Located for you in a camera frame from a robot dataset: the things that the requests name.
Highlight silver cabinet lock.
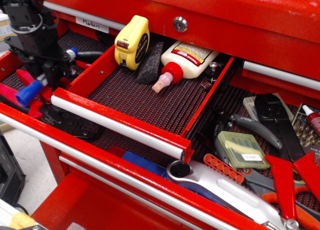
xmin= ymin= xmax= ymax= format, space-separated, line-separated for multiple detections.
xmin=173 ymin=16 xmax=188 ymax=33

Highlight black red handled crimper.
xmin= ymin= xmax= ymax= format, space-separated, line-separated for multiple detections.
xmin=254 ymin=93 xmax=320 ymax=220

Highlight cardboard box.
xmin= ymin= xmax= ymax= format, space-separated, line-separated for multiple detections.
xmin=0 ymin=13 xmax=16 ymax=41

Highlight red threadlocker tube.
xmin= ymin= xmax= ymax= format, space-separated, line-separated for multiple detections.
xmin=302 ymin=105 xmax=320 ymax=135

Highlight red handled wire stripper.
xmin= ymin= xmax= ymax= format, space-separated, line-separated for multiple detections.
xmin=59 ymin=60 xmax=92 ymax=90

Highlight silver ratchet tool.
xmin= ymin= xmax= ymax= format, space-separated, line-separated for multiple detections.
xmin=166 ymin=160 xmax=299 ymax=230

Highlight grey handled cutters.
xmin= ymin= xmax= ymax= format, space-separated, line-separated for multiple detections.
xmin=212 ymin=106 xmax=283 ymax=166

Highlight yellow sponge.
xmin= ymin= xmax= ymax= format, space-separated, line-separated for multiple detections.
xmin=8 ymin=212 xmax=36 ymax=230

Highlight large open red drawer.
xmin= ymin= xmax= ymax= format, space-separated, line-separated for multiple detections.
xmin=0 ymin=17 xmax=320 ymax=230

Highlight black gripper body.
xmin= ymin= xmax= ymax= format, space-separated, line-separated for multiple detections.
xmin=0 ymin=0 xmax=71 ymax=64

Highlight silver round knob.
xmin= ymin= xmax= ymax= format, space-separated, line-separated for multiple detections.
xmin=209 ymin=62 xmax=219 ymax=72

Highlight black tool handle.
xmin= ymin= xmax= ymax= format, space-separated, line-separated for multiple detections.
xmin=75 ymin=50 xmax=104 ymax=64

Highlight orange handled scissors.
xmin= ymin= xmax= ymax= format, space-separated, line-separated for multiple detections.
xmin=237 ymin=168 xmax=320 ymax=230

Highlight red bit holder strip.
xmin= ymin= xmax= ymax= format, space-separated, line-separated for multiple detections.
xmin=203 ymin=153 xmax=245 ymax=184

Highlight yellow tape measure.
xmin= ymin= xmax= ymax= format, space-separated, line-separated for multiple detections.
xmin=114 ymin=15 xmax=150 ymax=71

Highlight drill bit set package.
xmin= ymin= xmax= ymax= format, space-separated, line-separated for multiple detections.
xmin=292 ymin=103 xmax=320 ymax=167

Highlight small open red drawer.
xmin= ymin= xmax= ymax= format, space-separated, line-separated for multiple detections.
xmin=51 ymin=50 xmax=234 ymax=163

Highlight white glue bottle red cap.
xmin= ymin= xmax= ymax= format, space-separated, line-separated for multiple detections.
xmin=152 ymin=40 xmax=220 ymax=93

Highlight red handled crimping tool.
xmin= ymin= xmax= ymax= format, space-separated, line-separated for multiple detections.
xmin=0 ymin=69 xmax=103 ymax=142

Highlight white Markers label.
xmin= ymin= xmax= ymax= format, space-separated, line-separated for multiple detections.
xmin=75 ymin=16 xmax=109 ymax=34

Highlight clear beige bit case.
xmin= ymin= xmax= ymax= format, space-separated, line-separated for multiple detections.
xmin=243 ymin=93 xmax=294 ymax=122

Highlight blue white marker pen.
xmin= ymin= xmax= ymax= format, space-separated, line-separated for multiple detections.
xmin=16 ymin=45 xmax=78 ymax=107

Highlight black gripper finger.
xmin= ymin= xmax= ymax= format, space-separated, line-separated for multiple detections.
xmin=23 ymin=60 xmax=44 ymax=79
xmin=42 ymin=61 xmax=64 ymax=88

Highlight red tool chest cabinet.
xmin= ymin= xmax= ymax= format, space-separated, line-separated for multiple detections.
xmin=32 ymin=0 xmax=320 ymax=230

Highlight yellow-green drill bit case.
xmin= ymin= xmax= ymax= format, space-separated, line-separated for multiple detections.
xmin=217 ymin=131 xmax=270 ymax=170

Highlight small dark chip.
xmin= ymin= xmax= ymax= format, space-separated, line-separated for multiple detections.
xmin=201 ymin=81 xmax=212 ymax=91

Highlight black box on floor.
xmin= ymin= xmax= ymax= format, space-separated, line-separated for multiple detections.
xmin=0 ymin=132 xmax=26 ymax=205

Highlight blue flat package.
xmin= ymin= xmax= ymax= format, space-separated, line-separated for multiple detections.
xmin=120 ymin=151 xmax=224 ymax=206

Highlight grey felt eraser block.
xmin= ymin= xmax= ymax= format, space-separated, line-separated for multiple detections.
xmin=137 ymin=41 xmax=164 ymax=85

